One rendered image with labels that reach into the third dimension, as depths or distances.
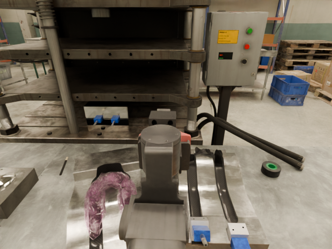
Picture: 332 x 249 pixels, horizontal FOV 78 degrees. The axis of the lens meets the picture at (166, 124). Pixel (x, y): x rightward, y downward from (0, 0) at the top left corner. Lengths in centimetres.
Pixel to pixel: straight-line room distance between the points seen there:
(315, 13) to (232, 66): 655
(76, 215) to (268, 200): 71
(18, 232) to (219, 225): 67
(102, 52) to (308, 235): 120
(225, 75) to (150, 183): 108
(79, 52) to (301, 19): 694
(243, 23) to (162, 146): 109
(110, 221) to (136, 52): 84
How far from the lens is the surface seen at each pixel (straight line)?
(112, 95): 128
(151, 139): 27
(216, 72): 128
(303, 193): 106
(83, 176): 89
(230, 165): 86
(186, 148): 40
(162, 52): 117
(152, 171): 27
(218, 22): 125
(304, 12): 764
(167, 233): 26
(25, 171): 106
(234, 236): 67
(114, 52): 121
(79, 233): 74
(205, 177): 82
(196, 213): 73
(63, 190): 100
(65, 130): 149
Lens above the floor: 144
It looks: 28 degrees down
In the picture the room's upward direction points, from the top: straight up
